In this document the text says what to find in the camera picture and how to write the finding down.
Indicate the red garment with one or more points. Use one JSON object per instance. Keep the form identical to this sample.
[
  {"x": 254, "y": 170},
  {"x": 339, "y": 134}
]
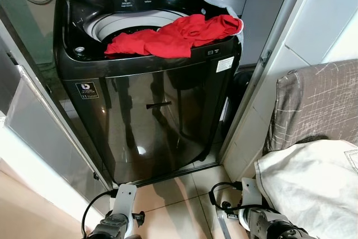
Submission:
[{"x": 168, "y": 40}]

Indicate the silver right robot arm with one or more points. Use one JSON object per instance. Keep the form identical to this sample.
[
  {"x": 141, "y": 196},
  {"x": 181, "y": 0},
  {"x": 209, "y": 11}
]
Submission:
[{"x": 268, "y": 228}]

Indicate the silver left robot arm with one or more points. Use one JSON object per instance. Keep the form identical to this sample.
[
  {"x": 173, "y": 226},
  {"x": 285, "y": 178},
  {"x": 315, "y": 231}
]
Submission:
[{"x": 109, "y": 229}]

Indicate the black top-load washing machine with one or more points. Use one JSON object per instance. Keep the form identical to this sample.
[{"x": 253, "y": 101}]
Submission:
[{"x": 151, "y": 121}]

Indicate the off-white denim garment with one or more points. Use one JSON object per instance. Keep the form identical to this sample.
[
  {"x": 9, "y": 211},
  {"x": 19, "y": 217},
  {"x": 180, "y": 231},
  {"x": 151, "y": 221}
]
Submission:
[{"x": 313, "y": 188}]

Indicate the black bin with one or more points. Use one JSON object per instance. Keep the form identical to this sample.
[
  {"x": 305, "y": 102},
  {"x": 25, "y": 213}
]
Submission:
[{"x": 243, "y": 88}]

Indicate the grey cabinet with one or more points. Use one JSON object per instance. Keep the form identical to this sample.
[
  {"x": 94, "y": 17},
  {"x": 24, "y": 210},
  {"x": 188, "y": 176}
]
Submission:
[{"x": 257, "y": 20}]

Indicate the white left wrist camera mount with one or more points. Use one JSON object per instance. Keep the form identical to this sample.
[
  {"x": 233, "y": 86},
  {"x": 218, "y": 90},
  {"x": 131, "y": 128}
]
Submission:
[{"x": 124, "y": 200}]

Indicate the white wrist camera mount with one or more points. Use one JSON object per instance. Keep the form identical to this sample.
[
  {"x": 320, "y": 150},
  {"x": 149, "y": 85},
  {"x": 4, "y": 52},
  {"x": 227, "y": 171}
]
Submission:
[
  {"x": 124, "y": 200},
  {"x": 250, "y": 191}
]

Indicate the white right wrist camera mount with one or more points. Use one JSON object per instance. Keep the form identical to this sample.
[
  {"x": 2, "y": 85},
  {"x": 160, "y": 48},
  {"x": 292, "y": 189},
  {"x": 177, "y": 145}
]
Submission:
[{"x": 250, "y": 191}]

